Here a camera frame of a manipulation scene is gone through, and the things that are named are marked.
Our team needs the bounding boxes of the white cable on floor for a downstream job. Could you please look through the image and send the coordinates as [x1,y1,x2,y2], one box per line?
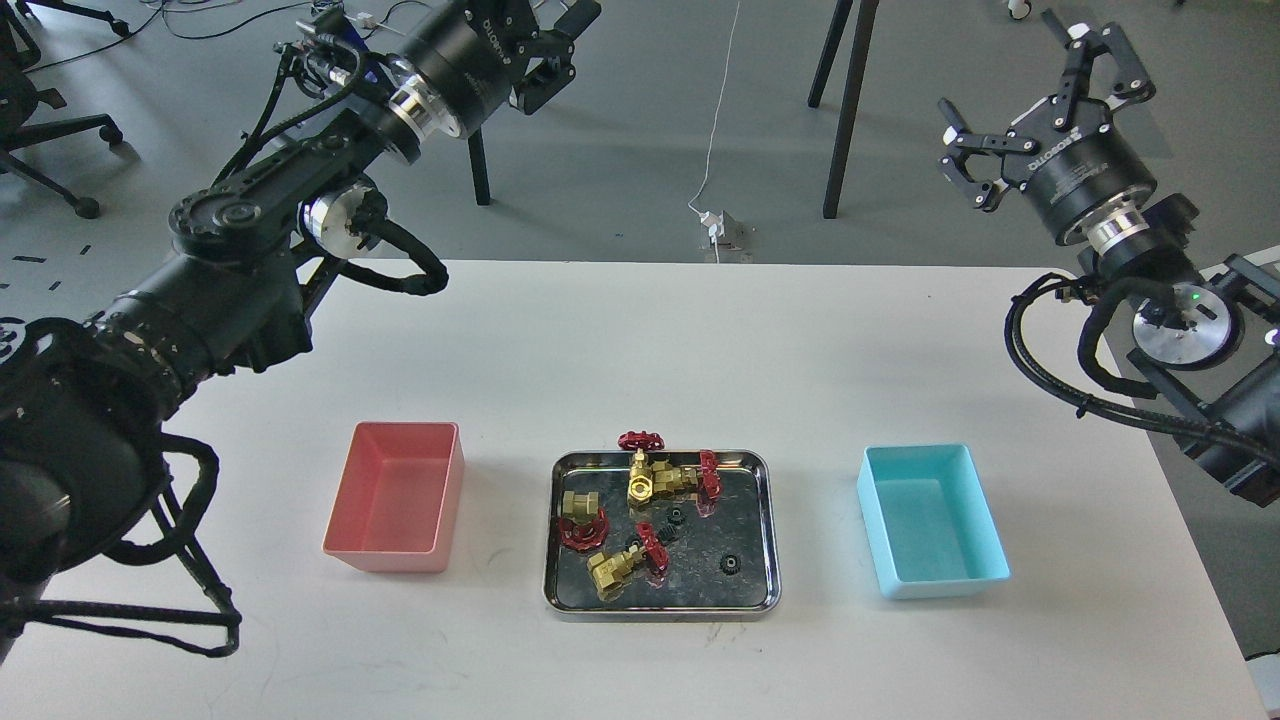
[687,0,742,217]

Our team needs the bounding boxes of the brass valve upright red handle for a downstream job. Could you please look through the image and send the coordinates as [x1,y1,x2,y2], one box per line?
[617,430,666,509]

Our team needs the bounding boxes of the black stand legs left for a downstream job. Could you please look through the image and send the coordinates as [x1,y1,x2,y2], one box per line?
[467,129,492,208]

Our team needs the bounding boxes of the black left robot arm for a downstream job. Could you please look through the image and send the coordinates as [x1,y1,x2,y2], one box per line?
[3,1,602,659]

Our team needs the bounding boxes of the pink plastic box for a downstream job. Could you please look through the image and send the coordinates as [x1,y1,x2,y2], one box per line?
[323,421,466,574]

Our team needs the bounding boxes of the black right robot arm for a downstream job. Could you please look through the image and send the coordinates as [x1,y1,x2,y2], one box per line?
[940,10,1279,507]

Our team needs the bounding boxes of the black cables on floor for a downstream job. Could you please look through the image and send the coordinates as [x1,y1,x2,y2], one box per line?
[40,0,442,73]

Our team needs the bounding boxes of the light blue plastic box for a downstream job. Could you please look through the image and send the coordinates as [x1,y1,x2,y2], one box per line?
[856,443,1011,600]

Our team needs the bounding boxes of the brass valve red handle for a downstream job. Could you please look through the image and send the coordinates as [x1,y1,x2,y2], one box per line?
[652,450,723,502]
[586,544,669,601]
[558,489,609,552]
[617,430,666,509]

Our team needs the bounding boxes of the shiny metal tray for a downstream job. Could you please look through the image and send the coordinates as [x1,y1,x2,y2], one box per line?
[543,448,782,620]

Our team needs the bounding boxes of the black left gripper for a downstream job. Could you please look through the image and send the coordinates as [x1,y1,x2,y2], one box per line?
[385,1,602,141]

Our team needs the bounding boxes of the white caster wheel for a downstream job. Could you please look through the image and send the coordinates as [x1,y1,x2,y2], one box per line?
[1006,0,1032,22]

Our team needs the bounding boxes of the black stand legs right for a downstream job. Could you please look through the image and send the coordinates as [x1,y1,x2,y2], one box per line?
[806,1,881,220]

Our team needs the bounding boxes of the black stand legs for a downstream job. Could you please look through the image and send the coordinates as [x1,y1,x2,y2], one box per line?
[467,129,492,208]
[806,1,881,220]

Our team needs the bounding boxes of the white power adapter on floor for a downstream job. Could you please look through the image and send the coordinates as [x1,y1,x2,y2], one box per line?
[698,211,750,264]

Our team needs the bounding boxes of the brass valve red handle bottom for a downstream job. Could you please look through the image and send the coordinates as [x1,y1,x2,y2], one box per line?
[586,544,669,601]

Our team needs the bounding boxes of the black office chair base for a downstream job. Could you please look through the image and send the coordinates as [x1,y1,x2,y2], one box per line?
[1,1,124,219]

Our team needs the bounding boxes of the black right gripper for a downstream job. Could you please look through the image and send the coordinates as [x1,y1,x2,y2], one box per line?
[938,10,1161,246]

